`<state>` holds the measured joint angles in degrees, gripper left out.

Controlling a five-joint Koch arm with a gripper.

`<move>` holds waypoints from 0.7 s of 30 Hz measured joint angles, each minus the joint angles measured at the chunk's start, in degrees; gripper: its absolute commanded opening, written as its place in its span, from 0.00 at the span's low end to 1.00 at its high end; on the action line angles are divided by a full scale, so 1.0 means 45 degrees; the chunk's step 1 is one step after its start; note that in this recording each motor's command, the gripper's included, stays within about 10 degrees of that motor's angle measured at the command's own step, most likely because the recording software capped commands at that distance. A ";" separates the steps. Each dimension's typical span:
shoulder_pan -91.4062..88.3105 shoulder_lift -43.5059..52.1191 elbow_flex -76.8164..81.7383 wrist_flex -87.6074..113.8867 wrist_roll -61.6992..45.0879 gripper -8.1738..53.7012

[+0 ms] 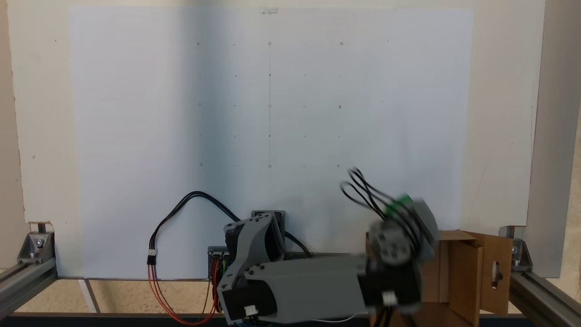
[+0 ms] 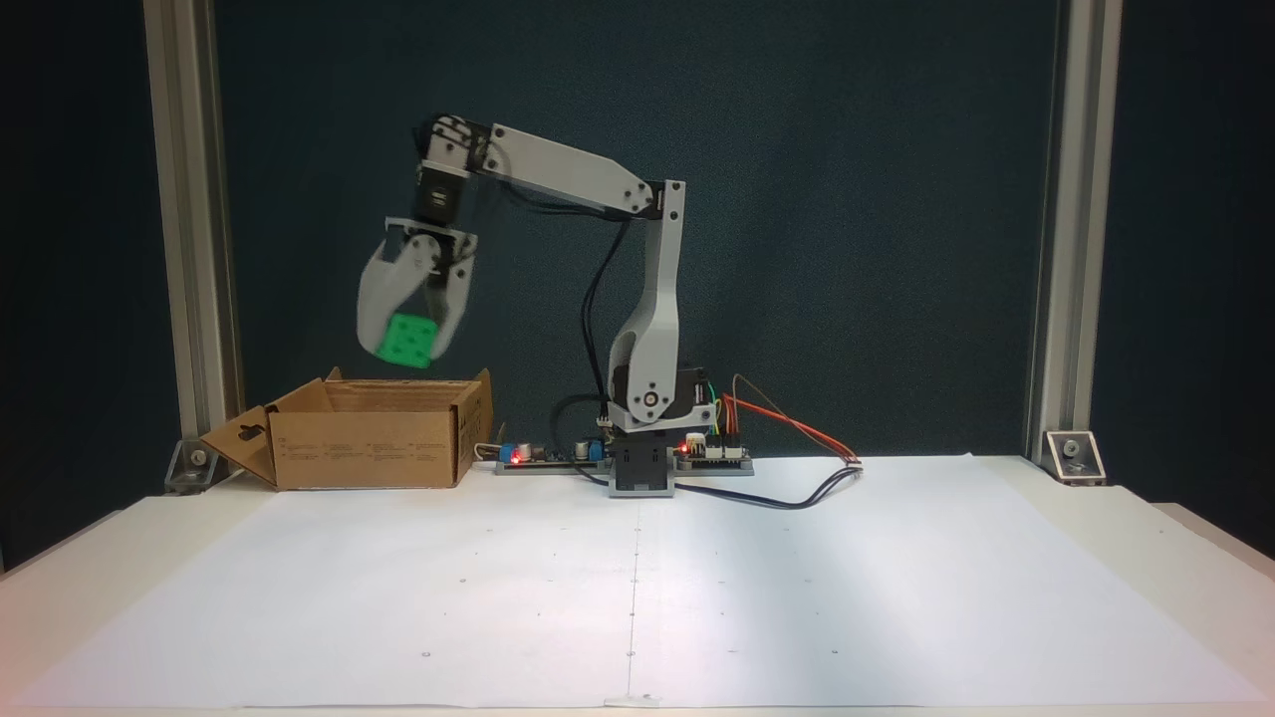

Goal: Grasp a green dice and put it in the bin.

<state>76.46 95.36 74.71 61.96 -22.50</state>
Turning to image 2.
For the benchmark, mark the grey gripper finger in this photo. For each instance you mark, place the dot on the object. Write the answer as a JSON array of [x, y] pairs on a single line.
[[456, 309], [374, 299]]

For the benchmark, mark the green dice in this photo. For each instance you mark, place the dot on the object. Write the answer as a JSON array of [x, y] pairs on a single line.
[[406, 341]]

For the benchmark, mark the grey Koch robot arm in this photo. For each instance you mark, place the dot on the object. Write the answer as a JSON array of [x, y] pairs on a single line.
[[657, 299]]

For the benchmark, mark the open cardboard box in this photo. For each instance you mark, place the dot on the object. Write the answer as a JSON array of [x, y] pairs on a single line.
[[369, 448]]

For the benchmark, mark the blue circuit board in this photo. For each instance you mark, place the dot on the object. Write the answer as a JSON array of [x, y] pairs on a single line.
[[543, 458]]

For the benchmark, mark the large white paper sheet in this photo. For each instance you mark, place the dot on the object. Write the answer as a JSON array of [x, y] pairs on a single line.
[[896, 597]]

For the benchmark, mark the aluminium frame post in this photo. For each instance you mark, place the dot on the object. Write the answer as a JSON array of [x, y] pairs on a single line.
[[189, 199], [1076, 199]]

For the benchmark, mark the metal corner bracket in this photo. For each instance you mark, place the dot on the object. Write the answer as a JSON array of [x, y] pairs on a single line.
[[194, 463], [1074, 456]]

